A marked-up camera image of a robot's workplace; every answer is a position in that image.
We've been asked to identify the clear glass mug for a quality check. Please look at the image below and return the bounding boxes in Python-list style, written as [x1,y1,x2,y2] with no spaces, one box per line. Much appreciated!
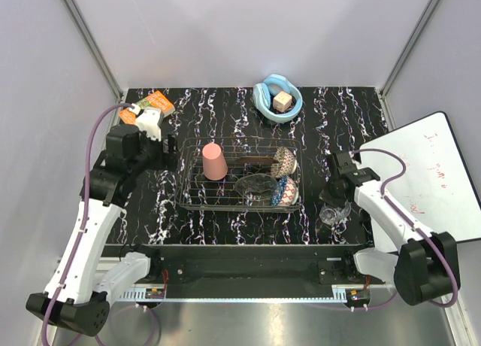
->
[319,202,352,226]

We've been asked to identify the pink plastic cup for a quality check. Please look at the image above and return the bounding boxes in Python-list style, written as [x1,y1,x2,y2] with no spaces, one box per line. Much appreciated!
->
[202,143,228,181]

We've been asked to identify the grey wire dish rack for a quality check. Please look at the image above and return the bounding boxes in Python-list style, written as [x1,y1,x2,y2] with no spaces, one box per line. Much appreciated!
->
[175,136,304,213]

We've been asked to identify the orange patterned white bowl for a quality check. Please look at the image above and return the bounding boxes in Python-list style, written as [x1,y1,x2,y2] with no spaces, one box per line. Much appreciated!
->
[279,176,298,206]

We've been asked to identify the brown patterned bowl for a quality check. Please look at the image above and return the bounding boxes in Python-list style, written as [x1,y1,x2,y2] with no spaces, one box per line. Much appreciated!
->
[271,146,298,178]

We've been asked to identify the red floral plate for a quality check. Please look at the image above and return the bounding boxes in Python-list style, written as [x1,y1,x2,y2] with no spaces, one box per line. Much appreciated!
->
[234,156,280,165]

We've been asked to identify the clear glass plate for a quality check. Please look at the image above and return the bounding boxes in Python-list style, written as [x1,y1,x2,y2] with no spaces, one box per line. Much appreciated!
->
[234,173,278,205]

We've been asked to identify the blue triangle patterned bowl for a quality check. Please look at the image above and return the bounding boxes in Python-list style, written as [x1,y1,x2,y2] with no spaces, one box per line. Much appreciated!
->
[271,175,289,206]

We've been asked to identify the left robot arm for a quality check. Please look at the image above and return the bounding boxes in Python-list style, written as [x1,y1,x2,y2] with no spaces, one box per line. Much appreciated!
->
[26,124,178,337]

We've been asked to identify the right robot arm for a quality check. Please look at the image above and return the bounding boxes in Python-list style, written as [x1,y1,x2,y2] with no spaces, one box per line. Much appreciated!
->
[320,151,461,308]

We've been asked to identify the orange paperback book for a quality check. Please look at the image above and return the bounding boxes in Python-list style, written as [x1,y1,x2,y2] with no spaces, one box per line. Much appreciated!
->
[119,91,176,125]

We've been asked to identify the white whiteboard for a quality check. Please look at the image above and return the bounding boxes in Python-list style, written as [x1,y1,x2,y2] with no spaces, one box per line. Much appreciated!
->
[360,111,480,242]

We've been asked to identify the beige wooden cube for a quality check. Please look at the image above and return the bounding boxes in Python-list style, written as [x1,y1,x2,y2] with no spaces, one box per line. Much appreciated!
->
[273,91,292,113]

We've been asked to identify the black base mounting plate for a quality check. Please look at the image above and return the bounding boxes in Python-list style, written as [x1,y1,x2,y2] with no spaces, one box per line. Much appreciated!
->
[119,244,388,300]

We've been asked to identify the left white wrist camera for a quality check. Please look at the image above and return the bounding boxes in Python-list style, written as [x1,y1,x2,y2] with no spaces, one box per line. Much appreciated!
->
[135,108,165,141]

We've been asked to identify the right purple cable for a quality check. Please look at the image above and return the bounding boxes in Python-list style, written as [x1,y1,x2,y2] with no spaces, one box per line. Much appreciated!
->
[351,148,461,311]

